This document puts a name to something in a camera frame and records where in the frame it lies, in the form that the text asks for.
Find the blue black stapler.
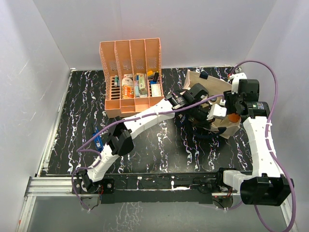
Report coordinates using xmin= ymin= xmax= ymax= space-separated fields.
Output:
xmin=92 ymin=124 xmax=103 ymax=152

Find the peach plastic desk organizer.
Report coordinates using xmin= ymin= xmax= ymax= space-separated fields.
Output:
xmin=99 ymin=38 xmax=164 ymax=118

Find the green cardboard box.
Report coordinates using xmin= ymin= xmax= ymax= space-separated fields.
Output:
xmin=138 ymin=73 xmax=148 ymax=95

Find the orange spiral notebook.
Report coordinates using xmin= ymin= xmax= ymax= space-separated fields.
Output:
xmin=122 ymin=85 xmax=135 ymax=99

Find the white red label card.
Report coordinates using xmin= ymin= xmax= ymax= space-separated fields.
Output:
xmin=151 ymin=84 xmax=161 ymax=97

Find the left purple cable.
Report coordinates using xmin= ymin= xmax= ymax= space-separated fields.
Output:
xmin=71 ymin=94 xmax=225 ymax=211

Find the white label packet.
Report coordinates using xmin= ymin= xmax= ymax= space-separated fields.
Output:
xmin=122 ymin=73 xmax=133 ymax=87

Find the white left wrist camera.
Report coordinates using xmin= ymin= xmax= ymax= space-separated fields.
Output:
xmin=207 ymin=104 xmax=227 ymax=120

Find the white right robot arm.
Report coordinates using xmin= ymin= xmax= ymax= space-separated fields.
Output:
xmin=215 ymin=77 xmax=291 ymax=206

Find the green white glue stick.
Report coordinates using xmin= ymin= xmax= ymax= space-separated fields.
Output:
xmin=114 ymin=75 xmax=118 ymax=87

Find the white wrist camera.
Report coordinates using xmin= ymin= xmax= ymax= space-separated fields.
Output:
xmin=229 ymin=72 xmax=247 ymax=94
xmin=207 ymin=104 xmax=227 ymax=120

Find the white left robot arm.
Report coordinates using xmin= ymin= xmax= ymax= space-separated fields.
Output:
xmin=77 ymin=83 xmax=209 ymax=193

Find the orange bottle blue cap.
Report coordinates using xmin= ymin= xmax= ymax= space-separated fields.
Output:
xmin=228 ymin=113 xmax=240 ymax=123

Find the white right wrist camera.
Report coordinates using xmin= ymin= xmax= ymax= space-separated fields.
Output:
xmin=229 ymin=72 xmax=247 ymax=94

